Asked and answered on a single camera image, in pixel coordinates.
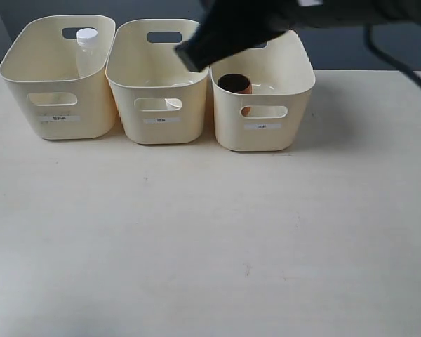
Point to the white paper cup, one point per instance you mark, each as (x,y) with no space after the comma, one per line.
(174,102)

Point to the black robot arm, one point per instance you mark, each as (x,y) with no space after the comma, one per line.
(332,14)

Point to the cream right storage bin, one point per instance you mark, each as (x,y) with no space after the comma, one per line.
(267,119)

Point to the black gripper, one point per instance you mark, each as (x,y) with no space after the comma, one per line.
(230,27)

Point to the cream middle storage bin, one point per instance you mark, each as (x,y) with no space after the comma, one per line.
(141,73)

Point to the clear plastic bottle white cap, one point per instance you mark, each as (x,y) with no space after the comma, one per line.
(88,55)

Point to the brown wooden cup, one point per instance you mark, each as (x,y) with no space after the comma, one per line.
(236,83)

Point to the cream storage bin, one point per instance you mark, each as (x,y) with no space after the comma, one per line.
(40,71)
(141,73)
(267,119)

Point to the cream left storage bin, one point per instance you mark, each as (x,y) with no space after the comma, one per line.
(40,71)

